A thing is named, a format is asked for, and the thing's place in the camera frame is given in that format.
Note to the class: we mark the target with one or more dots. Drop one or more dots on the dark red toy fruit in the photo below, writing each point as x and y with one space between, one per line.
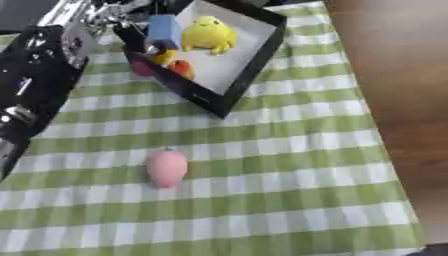
142 68

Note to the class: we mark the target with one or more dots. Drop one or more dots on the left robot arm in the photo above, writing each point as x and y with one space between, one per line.
35 76

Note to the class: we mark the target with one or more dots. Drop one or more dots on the black box with white inside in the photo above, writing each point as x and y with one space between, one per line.
233 66

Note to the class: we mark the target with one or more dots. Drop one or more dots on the orange red toy fruit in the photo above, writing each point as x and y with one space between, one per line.
183 69

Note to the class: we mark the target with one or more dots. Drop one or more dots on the pink toy peach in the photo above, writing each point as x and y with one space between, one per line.
167 168

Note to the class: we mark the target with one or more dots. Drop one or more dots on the yellow toy fruit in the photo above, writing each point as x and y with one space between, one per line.
164 57

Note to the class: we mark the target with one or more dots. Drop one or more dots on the blue block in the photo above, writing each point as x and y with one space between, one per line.
163 30

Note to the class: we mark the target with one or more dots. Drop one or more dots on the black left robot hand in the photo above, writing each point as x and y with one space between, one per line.
137 7

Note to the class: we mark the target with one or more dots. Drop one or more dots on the yellow soft toy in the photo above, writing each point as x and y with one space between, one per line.
207 35

